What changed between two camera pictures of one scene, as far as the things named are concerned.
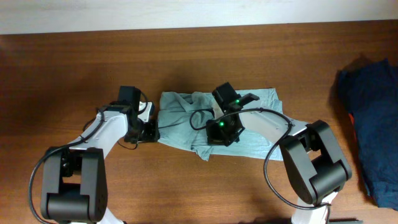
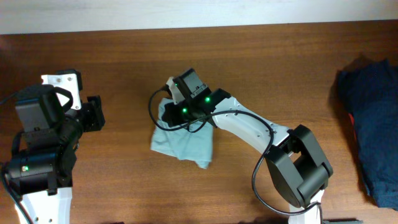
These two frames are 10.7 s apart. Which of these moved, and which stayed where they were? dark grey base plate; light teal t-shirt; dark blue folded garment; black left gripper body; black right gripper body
Moved: light teal t-shirt; black right gripper body; black left gripper body
Stayed: dark grey base plate; dark blue folded garment
